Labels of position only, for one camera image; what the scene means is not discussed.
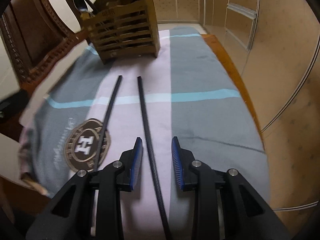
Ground grey pink striped cloth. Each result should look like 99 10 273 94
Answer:
19 27 270 239

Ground tan lower kitchen cabinets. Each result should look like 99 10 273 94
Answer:
151 0 320 210

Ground brown wooden utensil holder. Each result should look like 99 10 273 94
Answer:
80 0 160 63

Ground metal spoon in holder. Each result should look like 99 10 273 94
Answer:
73 0 88 13

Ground carved wooden chair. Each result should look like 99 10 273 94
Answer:
0 0 263 221

